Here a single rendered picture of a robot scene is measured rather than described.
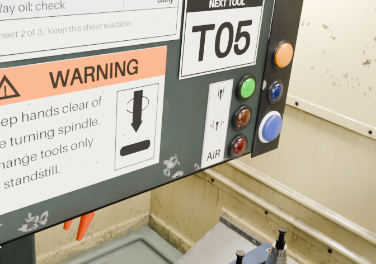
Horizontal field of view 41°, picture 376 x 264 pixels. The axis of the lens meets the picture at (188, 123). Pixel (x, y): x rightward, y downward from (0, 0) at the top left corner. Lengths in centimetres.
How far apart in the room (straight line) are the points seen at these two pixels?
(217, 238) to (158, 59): 134
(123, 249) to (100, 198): 160
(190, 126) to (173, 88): 5
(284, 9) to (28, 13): 26
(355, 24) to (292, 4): 78
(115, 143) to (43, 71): 9
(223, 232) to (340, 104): 64
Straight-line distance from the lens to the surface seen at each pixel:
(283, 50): 51
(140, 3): 38
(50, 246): 187
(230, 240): 170
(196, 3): 41
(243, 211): 167
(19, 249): 132
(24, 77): 34
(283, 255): 92
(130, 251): 202
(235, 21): 45
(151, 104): 41
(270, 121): 53
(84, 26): 35
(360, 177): 136
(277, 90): 52
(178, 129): 44
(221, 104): 47
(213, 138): 48
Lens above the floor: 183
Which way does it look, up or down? 23 degrees down
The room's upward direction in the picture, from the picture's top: 5 degrees clockwise
